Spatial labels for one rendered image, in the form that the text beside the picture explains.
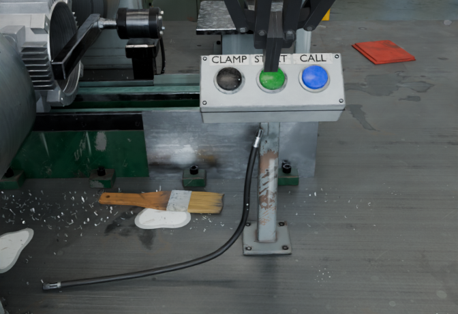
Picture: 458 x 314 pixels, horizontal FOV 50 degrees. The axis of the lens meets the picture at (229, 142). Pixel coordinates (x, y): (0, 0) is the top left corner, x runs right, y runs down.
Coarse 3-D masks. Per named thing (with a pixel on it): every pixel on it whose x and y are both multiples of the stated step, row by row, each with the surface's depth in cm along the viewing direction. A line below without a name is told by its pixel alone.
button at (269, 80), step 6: (264, 72) 58; (270, 72) 58; (276, 72) 58; (282, 72) 58; (264, 78) 57; (270, 78) 57; (276, 78) 57; (282, 78) 57; (264, 84) 57; (270, 84) 57; (276, 84) 57; (282, 84) 57
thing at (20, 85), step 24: (0, 48) 58; (0, 72) 56; (24, 72) 61; (0, 96) 55; (24, 96) 60; (0, 120) 54; (24, 120) 60; (0, 144) 54; (24, 144) 65; (0, 168) 55
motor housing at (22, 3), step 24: (0, 0) 76; (24, 0) 76; (48, 0) 76; (0, 24) 75; (24, 24) 75; (72, 24) 88; (24, 48) 75; (48, 48) 75; (48, 72) 76; (72, 72) 90; (72, 96) 86
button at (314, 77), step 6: (312, 66) 58; (318, 66) 58; (306, 72) 58; (312, 72) 58; (318, 72) 57; (324, 72) 58; (306, 78) 57; (312, 78) 57; (318, 78) 57; (324, 78) 57; (306, 84) 57; (312, 84) 57; (318, 84) 57; (324, 84) 57
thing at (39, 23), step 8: (64, 0) 84; (32, 16) 74; (40, 16) 74; (32, 24) 73; (40, 24) 73; (48, 24) 75; (40, 32) 74; (80, 64) 91; (80, 72) 91; (48, 96) 80; (56, 96) 80; (64, 96) 82; (56, 104) 81; (64, 104) 82
